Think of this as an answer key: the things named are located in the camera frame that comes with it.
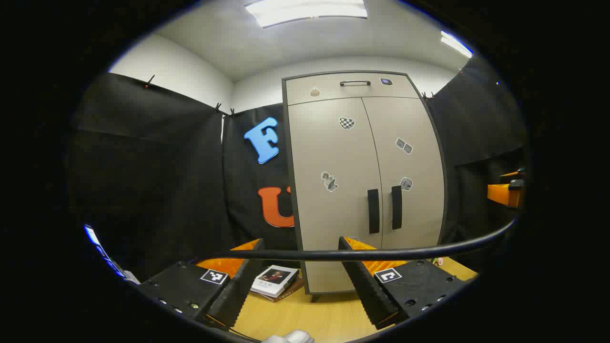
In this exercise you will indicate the grey cabinet door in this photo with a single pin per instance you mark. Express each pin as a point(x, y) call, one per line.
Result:
point(333, 143)
point(419, 219)

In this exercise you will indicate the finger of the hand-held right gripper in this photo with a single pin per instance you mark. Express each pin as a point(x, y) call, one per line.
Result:
point(515, 174)
point(500, 194)

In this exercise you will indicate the brown book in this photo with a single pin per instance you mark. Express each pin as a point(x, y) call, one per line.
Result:
point(291, 293)

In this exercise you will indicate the grey double-door shoe cabinet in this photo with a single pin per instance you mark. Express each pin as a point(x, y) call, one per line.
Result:
point(324, 88)

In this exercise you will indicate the large ceiling light panel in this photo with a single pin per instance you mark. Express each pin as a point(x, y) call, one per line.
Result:
point(305, 10)

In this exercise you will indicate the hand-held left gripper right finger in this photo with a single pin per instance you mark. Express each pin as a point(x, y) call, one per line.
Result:
point(367, 290)

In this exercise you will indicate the black backdrop cloth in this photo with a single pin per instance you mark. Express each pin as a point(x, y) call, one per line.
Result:
point(157, 181)

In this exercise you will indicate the white rounded object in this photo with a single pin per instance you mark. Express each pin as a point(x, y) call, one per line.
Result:
point(290, 337)

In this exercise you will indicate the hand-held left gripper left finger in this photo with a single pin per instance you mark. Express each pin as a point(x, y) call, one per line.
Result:
point(240, 290)

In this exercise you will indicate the small ceiling light panel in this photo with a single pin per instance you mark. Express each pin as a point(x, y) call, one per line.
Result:
point(455, 44)

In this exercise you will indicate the pink and green plush toy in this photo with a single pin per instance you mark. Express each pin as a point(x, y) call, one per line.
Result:
point(438, 261)

